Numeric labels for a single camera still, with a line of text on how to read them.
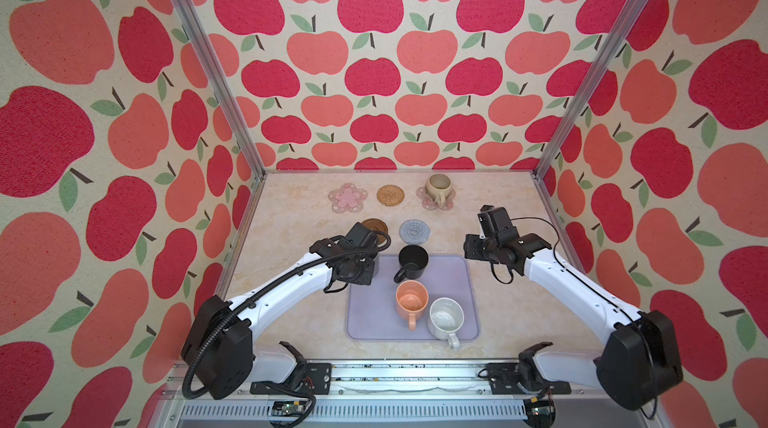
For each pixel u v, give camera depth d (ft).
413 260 3.02
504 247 2.05
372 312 2.78
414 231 3.41
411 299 2.83
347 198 3.71
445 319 2.73
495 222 2.14
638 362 1.35
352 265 1.95
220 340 1.34
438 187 3.45
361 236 2.13
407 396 2.40
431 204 3.61
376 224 3.43
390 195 3.76
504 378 2.41
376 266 2.98
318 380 2.45
